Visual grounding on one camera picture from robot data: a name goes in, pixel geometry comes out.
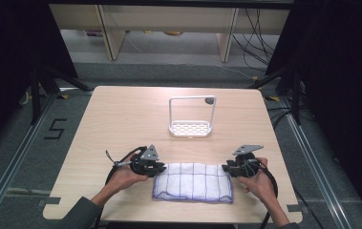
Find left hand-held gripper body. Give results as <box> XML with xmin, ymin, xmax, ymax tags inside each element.
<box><xmin>129</xmin><ymin>144</ymin><xmax>163</xmax><ymax>177</ymax></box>

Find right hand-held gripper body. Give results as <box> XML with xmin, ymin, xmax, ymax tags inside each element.
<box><xmin>227</xmin><ymin>144</ymin><xmax>265</xmax><ymax>178</ymax></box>

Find white cloth with purple grid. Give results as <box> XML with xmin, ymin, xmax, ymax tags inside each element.
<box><xmin>151</xmin><ymin>161</ymin><xmax>235</xmax><ymax>204</ymax></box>

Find person's right hand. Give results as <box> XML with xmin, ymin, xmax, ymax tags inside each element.
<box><xmin>237</xmin><ymin>157</ymin><xmax>278</xmax><ymax>206</ymax></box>

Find person's left hand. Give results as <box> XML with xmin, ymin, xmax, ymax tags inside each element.
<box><xmin>105</xmin><ymin>154</ymin><xmax>150</xmax><ymax>198</ymax></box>

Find black metal stand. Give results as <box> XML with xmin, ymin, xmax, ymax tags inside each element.
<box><xmin>30</xmin><ymin>64</ymin><xmax>93</xmax><ymax>126</ymax></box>
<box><xmin>248</xmin><ymin>64</ymin><xmax>303</xmax><ymax>126</ymax></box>

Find dark curtain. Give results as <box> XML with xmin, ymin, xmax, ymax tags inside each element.
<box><xmin>265</xmin><ymin>0</ymin><xmax>362</xmax><ymax>220</ymax></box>
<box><xmin>0</xmin><ymin>0</ymin><xmax>78</xmax><ymax>160</ymax></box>

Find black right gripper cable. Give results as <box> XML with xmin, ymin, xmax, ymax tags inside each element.
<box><xmin>246</xmin><ymin>157</ymin><xmax>280</xmax><ymax>229</ymax></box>

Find white wire rack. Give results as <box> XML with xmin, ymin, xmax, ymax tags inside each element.
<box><xmin>168</xmin><ymin>94</ymin><xmax>217</xmax><ymax>139</ymax></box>

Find black floor cables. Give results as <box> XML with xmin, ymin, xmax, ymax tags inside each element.
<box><xmin>266</xmin><ymin>106</ymin><xmax>298</xmax><ymax>130</ymax></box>

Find aluminium floor rail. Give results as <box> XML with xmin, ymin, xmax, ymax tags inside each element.
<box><xmin>0</xmin><ymin>91</ymin><xmax>58</xmax><ymax>229</ymax></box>
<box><xmin>278</xmin><ymin>94</ymin><xmax>352</xmax><ymax>229</ymax></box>

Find thin white floor cable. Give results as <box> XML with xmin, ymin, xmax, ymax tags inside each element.
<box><xmin>214</xmin><ymin>63</ymin><xmax>257</xmax><ymax>80</ymax></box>

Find bundle of black cables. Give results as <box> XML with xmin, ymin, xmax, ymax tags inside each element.
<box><xmin>231</xmin><ymin>8</ymin><xmax>280</xmax><ymax>73</ymax></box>

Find light wooden desk frame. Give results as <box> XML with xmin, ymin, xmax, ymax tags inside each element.
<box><xmin>48</xmin><ymin>3</ymin><xmax>291</xmax><ymax>63</ymax></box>

